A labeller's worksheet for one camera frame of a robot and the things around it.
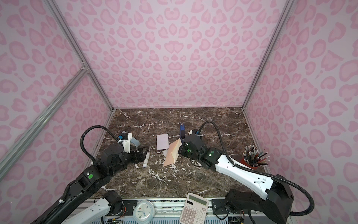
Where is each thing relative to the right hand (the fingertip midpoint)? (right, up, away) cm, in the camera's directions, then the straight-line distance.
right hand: (177, 147), depth 74 cm
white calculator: (+9, -31, -4) cm, 32 cm away
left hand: (-17, +2, -4) cm, 18 cm away
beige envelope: (-3, -5, +8) cm, 10 cm away
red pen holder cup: (+41, -6, +1) cm, 41 cm away
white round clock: (-17, -31, -5) cm, 36 cm away
